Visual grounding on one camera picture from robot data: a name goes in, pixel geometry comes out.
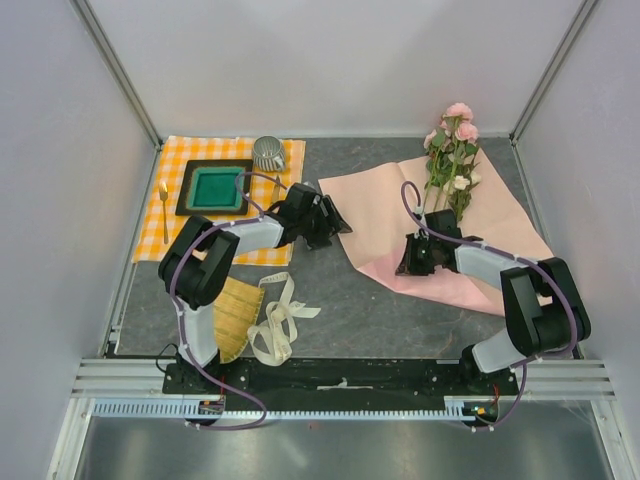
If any white cable duct strip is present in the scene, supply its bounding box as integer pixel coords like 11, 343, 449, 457
92, 398, 487, 422

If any cream ribbon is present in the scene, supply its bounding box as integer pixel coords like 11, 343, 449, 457
247, 272, 321, 367

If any gold spoon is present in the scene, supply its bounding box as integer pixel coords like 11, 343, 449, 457
158, 181, 169, 245

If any woven bamboo mat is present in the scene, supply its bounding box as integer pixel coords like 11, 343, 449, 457
213, 277, 264, 364

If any pink wrapping paper sheet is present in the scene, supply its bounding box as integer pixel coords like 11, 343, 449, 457
317, 149, 554, 317

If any left aluminium frame post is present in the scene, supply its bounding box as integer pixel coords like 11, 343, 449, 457
70, 0, 163, 151

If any right aluminium frame post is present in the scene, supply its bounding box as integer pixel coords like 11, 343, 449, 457
509, 0, 600, 146

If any grey striped mug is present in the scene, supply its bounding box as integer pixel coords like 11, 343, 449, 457
252, 136, 286, 172

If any pink rose stem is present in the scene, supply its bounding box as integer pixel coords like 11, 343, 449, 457
433, 102, 478, 206
430, 116, 481, 220

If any cream rose stem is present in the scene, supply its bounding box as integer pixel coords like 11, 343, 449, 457
442, 171, 482, 221

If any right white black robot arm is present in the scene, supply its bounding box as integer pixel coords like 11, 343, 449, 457
397, 210, 592, 394

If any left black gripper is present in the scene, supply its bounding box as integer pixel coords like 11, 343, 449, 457
298, 196, 352, 252

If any aluminium frame post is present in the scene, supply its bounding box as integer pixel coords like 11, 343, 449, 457
70, 0, 163, 151
509, 0, 600, 146

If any peach rose stem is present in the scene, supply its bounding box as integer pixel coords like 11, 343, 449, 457
424, 126, 452, 210

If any orange white checkered cloth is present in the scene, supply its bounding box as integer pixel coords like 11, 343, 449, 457
132, 136, 275, 263

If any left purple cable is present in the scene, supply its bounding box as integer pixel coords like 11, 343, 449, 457
168, 172, 291, 432

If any black green square plate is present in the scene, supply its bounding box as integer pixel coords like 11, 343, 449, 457
175, 159, 253, 216

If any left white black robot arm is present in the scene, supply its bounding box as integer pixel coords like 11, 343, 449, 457
158, 183, 352, 393

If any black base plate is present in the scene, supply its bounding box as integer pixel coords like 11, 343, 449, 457
162, 358, 518, 411

